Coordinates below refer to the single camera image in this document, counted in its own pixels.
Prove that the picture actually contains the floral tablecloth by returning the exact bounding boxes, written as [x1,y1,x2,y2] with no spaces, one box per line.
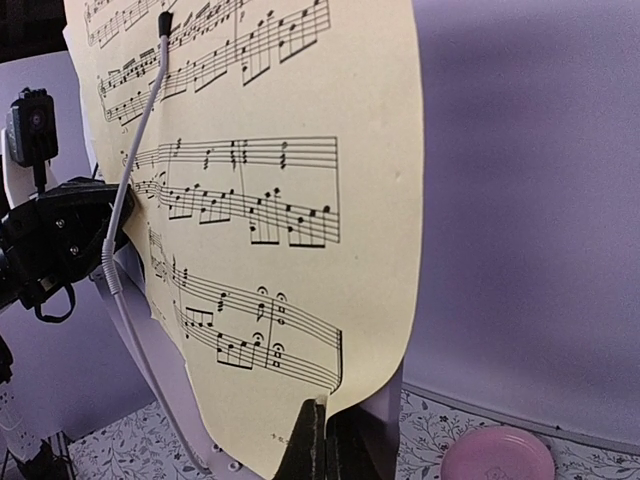
[69,390,639,479]

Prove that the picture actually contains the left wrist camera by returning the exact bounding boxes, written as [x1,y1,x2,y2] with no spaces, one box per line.
[1,87,59,209]

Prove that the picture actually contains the pink plate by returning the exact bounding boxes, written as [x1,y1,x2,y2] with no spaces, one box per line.
[440,426,555,480]

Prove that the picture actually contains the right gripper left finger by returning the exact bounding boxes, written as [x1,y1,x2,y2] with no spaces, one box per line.
[274,399,326,480]

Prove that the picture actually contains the yellow sheet music page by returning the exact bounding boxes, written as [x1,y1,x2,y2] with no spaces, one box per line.
[65,1,424,479]

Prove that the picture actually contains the white perforated music stand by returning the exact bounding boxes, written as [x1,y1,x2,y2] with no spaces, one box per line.
[1,51,403,479]

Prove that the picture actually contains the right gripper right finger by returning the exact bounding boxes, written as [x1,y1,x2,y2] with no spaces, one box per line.
[325,407,382,480]

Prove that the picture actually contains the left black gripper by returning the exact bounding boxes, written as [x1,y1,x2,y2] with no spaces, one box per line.
[1,177,118,320]

